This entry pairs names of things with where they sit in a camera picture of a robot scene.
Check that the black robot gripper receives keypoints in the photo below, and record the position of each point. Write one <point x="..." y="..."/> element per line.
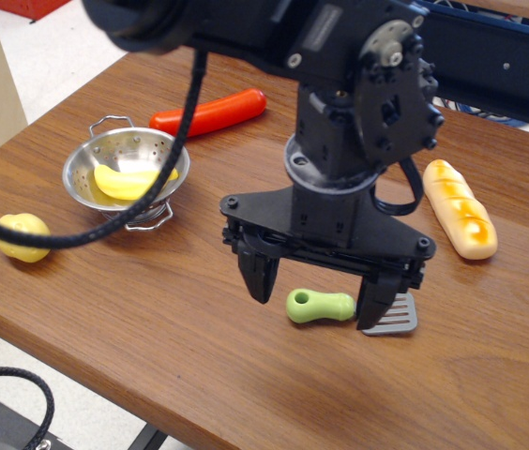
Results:
<point x="342" y="211"/>

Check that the yellow toy banana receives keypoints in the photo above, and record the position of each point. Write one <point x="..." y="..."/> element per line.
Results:
<point x="128" y="186"/>

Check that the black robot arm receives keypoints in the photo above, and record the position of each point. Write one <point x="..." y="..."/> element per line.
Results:
<point x="363" y="104"/>

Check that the small steel colander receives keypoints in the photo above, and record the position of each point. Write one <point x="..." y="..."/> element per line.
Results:
<point x="127" y="152"/>

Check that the toy bread loaf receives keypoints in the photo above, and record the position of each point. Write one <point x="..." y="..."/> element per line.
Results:
<point x="462" y="216"/>

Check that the red toy sausage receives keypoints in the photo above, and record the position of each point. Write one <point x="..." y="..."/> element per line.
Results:
<point x="214" y="115"/>

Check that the yellow toy potato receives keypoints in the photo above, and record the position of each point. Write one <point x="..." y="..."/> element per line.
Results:
<point x="25" y="223"/>

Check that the red box on floor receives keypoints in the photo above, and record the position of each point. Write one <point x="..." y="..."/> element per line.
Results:
<point x="31" y="9"/>

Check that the green handled grey toy spatula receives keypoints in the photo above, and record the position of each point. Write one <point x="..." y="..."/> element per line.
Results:
<point x="306" y="306"/>

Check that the black metal frame rail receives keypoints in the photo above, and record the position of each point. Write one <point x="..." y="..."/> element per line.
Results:
<point x="480" y="60"/>

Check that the aluminium frame base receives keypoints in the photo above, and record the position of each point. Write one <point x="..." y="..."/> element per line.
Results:
<point x="18" y="432"/>

